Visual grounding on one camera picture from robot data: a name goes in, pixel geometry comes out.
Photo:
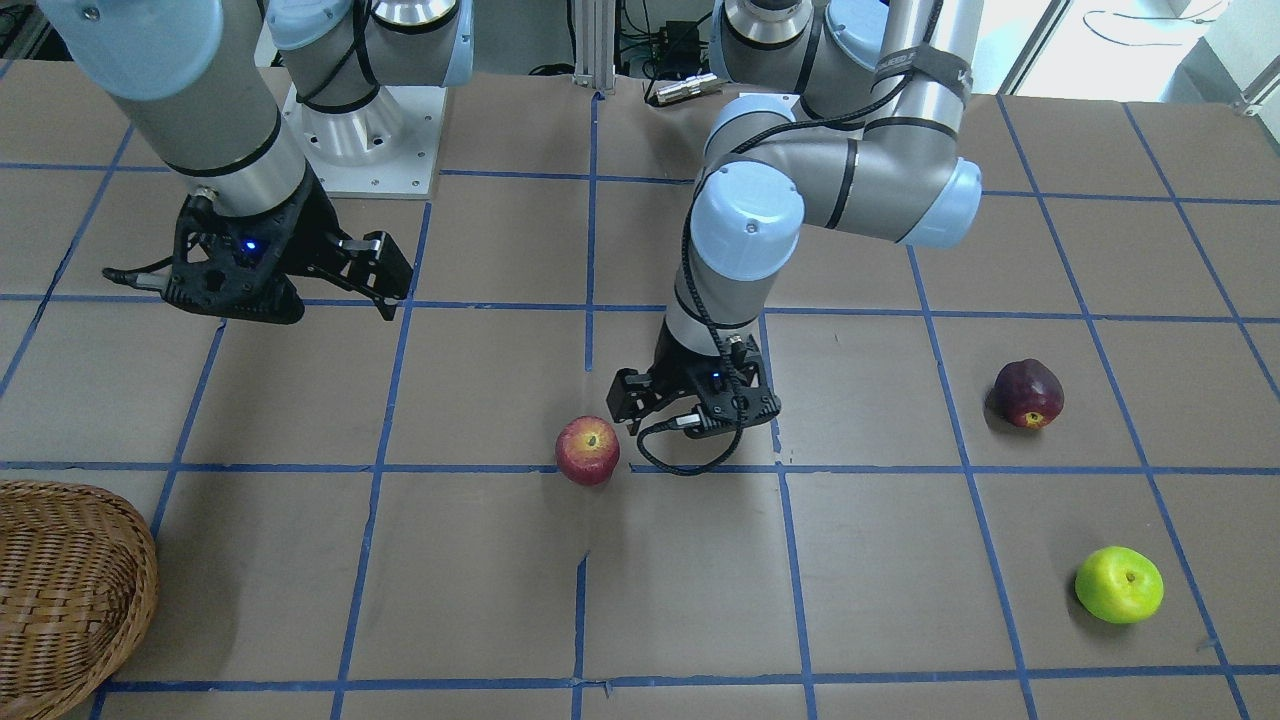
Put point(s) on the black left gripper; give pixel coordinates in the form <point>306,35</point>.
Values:
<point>672,371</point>

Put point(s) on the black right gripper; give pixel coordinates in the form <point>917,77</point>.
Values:
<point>312,236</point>

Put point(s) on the red yellow apple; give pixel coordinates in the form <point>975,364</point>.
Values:
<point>587,451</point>

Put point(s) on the dark red apple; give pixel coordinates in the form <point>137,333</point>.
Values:
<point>1027,395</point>

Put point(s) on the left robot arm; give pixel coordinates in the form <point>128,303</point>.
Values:
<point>851,125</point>

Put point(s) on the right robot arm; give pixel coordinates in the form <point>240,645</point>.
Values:
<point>240,98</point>

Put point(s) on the woven wicker basket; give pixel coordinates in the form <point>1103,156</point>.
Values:
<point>78,592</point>

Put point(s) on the green apple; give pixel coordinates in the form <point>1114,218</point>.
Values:
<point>1119,585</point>

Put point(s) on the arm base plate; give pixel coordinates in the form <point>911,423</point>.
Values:
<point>395,175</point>

